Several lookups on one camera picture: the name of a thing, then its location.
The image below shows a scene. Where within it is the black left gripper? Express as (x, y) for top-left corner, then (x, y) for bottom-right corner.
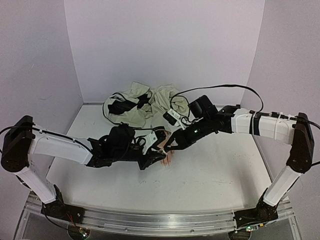
(113, 144), (168, 172)

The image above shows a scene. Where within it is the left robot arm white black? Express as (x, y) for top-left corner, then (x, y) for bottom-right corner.
(0, 115), (168, 224)

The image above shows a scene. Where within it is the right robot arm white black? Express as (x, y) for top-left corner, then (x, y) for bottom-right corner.
(163, 95), (315, 228)

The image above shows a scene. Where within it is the mannequin hand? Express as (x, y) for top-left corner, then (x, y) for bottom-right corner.
(157, 130), (174, 167)

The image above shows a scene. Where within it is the beige jacket with black lining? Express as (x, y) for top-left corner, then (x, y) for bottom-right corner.
(102, 82), (191, 132)

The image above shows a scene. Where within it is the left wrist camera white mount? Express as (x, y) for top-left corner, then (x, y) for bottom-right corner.
(142, 131), (158, 155)

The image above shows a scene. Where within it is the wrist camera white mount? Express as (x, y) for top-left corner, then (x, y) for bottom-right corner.
(162, 108), (190, 132)
(142, 131), (158, 155)

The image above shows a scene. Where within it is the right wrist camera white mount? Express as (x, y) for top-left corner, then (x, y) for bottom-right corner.
(162, 108), (190, 132)

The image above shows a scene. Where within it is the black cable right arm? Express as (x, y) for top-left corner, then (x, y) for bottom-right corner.
(169, 84), (264, 116)

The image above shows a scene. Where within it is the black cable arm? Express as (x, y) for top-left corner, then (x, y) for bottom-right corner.
(0, 124), (38, 156)
(169, 84), (264, 116)

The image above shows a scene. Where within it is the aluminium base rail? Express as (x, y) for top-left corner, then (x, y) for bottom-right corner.
(14, 192), (302, 240)

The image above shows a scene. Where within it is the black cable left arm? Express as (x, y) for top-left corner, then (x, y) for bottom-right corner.
(0, 124), (38, 156)

